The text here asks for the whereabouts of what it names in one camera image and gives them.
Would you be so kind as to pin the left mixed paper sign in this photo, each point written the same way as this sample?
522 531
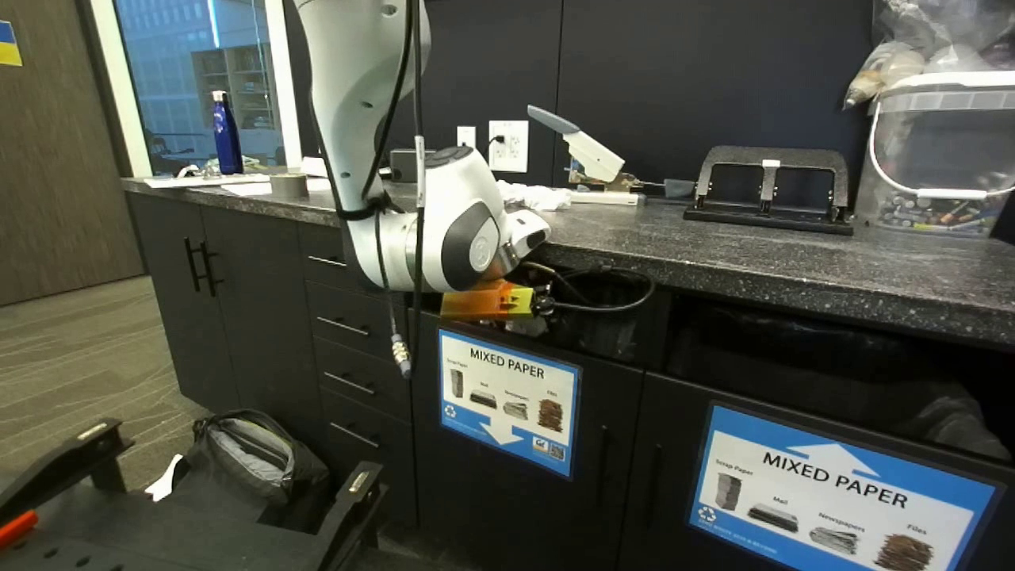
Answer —
512 402

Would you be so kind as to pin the black chair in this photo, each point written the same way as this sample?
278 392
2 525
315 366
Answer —
74 512

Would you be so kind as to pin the bin black liner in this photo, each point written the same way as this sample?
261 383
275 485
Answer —
610 315
839 373

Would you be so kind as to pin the left bin black liner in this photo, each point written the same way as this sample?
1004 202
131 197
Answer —
610 315

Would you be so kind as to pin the black cabinet with drawers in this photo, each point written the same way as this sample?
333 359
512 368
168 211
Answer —
268 310

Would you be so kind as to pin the clear plastic storage bin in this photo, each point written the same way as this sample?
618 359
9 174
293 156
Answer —
941 154

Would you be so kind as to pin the black hole punch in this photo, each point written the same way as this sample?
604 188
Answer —
769 208

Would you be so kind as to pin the right mixed paper sign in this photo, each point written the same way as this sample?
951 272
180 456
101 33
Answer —
826 506

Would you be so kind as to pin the white wall outlet plate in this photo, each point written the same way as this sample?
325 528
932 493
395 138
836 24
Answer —
508 147

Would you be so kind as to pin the blue water bottle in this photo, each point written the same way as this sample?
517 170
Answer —
227 133

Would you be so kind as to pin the black grey backpack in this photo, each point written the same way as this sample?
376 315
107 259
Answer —
253 469

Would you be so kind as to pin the mixed paper sign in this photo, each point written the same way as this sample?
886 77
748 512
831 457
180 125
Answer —
826 506
512 402

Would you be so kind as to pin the white paper on floor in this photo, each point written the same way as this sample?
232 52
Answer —
163 485

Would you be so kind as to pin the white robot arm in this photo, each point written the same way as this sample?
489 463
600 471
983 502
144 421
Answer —
454 232

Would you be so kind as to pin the small white switch plate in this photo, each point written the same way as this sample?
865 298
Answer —
467 138

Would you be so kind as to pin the right bin black liner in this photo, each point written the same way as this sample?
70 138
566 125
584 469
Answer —
839 373

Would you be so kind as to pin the grey tape roll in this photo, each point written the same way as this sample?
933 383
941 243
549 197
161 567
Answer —
291 186

